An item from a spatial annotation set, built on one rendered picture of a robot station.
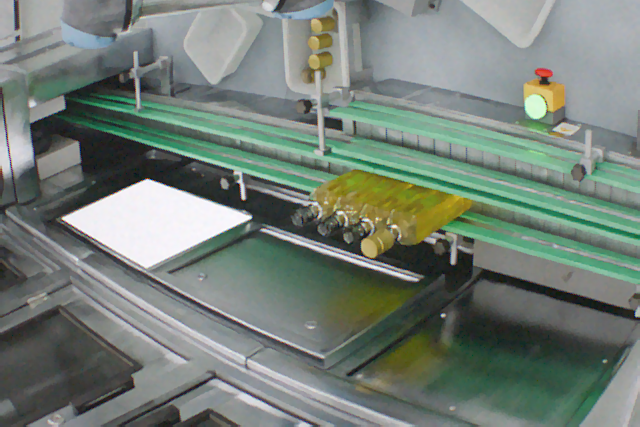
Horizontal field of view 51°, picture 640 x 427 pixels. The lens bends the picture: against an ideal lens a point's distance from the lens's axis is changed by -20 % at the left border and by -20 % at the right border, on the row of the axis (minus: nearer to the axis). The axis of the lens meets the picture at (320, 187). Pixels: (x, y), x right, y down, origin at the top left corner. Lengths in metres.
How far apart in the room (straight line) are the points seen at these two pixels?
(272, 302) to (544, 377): 0.54
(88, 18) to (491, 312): 0.90
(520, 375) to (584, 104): 0.55
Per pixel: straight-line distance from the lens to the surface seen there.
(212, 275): 1.56
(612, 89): 1.45
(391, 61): 1.72
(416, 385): 1.25
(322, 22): 1.74
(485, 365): 1.30
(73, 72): 2.17
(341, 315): 1.39
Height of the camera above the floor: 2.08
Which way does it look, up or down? 43 degrees down
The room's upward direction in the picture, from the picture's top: 116 degrees counter-clockwise
